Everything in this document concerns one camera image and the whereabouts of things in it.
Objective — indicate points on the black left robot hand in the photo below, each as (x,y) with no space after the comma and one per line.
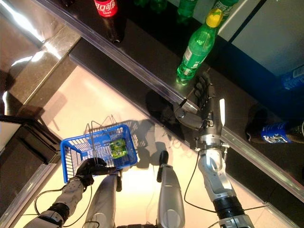
(91,168)

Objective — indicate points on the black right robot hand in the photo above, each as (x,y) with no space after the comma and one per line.
(211,118)

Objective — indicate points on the blue plastic shopping basket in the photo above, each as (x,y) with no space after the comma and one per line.
(71,147)

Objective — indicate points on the green Sprite bottle yellow cap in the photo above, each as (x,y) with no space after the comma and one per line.
(141,2)
(186,9)
(225,7)
(197,50)
(158,4)

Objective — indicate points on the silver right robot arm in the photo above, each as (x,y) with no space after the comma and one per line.
(216,175)

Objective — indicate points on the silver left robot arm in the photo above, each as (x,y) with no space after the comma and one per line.
(71,192)

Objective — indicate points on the green soda can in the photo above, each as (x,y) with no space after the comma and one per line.
(118,153)
(117,143)

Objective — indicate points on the silver left robot leg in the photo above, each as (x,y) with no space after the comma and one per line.
(104,199)

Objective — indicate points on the silver robot leg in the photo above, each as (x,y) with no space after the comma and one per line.
(104,199)
(169,190)

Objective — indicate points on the black framed display stand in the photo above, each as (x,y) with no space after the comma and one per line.
(23,154)

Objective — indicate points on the silver right robot leg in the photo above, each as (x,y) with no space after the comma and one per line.
(169,190)

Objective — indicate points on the dark stone floor plinth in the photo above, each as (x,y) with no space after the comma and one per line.
(47,59)

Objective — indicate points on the Coca-Cola bottle red cap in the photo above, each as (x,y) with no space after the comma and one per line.
(107,14)

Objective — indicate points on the black shelf board clear rail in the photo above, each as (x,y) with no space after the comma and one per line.
(147,54)
(237,90)

